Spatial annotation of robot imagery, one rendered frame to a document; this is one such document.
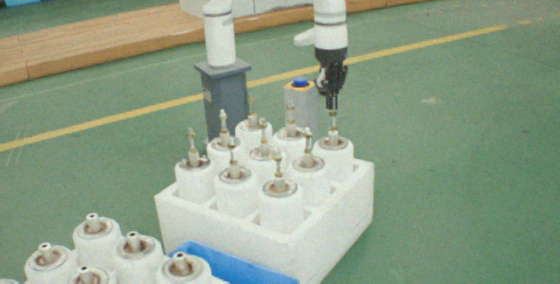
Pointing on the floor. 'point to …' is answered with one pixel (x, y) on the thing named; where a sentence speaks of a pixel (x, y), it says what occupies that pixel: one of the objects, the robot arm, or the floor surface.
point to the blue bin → (233, 266)
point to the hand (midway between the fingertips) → (332, 102)
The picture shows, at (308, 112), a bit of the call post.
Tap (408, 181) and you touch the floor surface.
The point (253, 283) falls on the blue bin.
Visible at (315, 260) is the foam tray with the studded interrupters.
